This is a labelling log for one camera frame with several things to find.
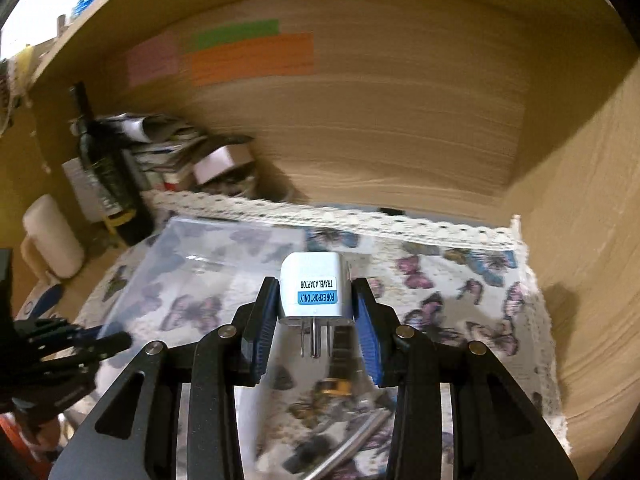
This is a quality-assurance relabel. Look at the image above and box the silver metal tube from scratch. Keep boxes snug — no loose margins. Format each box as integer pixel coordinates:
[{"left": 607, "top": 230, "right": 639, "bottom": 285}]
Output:
[{"left": 307, "top": 406, "right": 392, "bottom": 480}]

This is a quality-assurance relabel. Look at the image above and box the butterfly printed lace cloth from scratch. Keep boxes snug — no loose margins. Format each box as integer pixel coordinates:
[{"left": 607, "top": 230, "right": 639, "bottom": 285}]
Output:
[{"left": 75, "top": 191, "right": 572, "bottom": 480}]

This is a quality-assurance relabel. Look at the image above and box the white travel adapter plug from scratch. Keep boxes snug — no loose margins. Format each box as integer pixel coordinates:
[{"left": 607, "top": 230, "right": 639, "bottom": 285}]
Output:
[{"left": 277, "top": 252, "right": 354, "bottom": 359}]

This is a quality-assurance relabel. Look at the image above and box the small black clip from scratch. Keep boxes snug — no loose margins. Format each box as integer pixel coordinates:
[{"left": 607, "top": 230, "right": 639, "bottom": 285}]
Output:
[{"left": 284, "top": 434, "right": 335, "bottom": 475}]

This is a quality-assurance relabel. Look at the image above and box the pink sticky note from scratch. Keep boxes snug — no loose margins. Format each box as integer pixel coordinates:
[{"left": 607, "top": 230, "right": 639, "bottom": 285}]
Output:
[{"left": 125, "top": 32, "right": 181, "bottom": 88}]

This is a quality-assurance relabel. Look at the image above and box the dark glass bottle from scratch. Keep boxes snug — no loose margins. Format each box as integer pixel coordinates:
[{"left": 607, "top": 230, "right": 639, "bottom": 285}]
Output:
[{"left": 67, "top": 82, "right": 155, "bottom": 247}]

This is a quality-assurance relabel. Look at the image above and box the stack of magazines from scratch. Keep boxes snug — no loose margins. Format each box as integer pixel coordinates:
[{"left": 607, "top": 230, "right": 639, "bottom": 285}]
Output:
[{"left": 97, "top": 112, "right": 211, "bottom": 193}]

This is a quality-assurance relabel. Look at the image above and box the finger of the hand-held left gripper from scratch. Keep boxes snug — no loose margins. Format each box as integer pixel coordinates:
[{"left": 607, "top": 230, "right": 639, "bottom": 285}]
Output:
[
  {"left": 37, "top": 331, "right": 134, "bottom": 367},
  {"left": 20, "top": 319, "right": 110, "bottom": 348}
]

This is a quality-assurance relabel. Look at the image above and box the green sticky note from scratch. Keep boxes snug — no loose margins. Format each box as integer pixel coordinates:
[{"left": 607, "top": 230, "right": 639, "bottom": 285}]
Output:
[{"left": 187, "top": 19, "right": 281, "bottom": 52}]

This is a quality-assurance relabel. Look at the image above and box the orange sticky note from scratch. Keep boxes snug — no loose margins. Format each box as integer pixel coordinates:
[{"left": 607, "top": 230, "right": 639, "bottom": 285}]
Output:
[{"left": 190, "top": 32, "right": 316, "bottom": 87}]

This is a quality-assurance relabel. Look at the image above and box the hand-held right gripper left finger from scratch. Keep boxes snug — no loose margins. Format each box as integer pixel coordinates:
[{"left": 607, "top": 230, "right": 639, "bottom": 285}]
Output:
[{"left": 50, "top": 276, "right": 279, "bottom": 480}]

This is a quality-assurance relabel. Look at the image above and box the wooden shelf unit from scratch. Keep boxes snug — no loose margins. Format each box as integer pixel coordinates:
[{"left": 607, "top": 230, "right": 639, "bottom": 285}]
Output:
[{"left": 0, "top": 0, "right": 640, "bottom": 480}]

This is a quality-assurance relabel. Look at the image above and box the silver tape roll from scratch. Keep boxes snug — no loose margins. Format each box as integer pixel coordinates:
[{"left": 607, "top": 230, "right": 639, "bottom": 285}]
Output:
[{"left": 192, "top": 142, "right": 256, "bottom": 187}]

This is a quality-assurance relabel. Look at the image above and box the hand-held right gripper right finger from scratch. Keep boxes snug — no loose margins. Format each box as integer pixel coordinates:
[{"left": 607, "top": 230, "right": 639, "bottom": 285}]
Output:
[{"left": 351, "top": 276, "right": 581, "bottom": 480}]

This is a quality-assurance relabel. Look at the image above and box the white cylindrical container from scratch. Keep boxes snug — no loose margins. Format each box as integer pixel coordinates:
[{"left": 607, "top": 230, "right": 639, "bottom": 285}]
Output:
[{"left": 22, "top": 194, "right": 86, "bottom": 279}]

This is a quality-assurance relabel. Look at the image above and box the black strap gold clasp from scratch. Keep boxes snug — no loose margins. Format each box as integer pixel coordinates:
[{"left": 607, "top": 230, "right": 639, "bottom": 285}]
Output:
[{"left": 320, "top": 325, "right": 357, "bottom": 399}]

